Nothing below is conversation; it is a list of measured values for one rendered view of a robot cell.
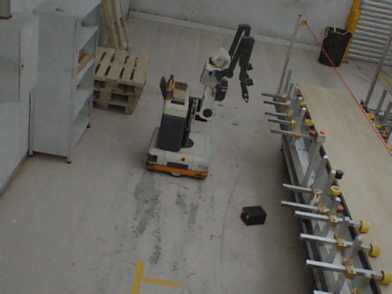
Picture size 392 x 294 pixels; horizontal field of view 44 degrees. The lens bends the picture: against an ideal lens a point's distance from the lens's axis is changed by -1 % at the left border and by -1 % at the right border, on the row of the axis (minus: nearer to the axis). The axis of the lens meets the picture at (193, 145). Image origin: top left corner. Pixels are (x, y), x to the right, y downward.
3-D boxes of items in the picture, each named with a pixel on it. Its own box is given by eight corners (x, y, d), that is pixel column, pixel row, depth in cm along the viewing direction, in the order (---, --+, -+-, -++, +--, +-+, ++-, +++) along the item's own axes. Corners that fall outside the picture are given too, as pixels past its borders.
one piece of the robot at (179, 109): (153, 158, 516) (165, 85, 477) (159, 135, 564) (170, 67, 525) (185, 164, 517) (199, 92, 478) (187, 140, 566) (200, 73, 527)
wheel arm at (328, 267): (306, 267, 287) (307, 262, 285) (305, 263, 290) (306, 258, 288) (386, 281, 289) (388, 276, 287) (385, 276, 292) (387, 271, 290)
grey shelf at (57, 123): (28, 156, 507) (31, 9, 434) (54, 120, 586) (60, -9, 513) (70, 164, 509) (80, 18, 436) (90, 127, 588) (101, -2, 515)
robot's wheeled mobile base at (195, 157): (144, 169, 518) (147, 150, 506) (151, 142, 574) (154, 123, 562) (206, 180, 521) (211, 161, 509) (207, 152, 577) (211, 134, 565)
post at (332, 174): (311, 224, 369) (331, 171, 346) (311, 221, 372) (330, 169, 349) (316, 225, 369) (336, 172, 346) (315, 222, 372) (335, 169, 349)
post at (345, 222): (322, 275, 327) (345, 218, 304) (321, 271, 330) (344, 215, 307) (327, 276, 327) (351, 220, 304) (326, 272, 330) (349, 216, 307)
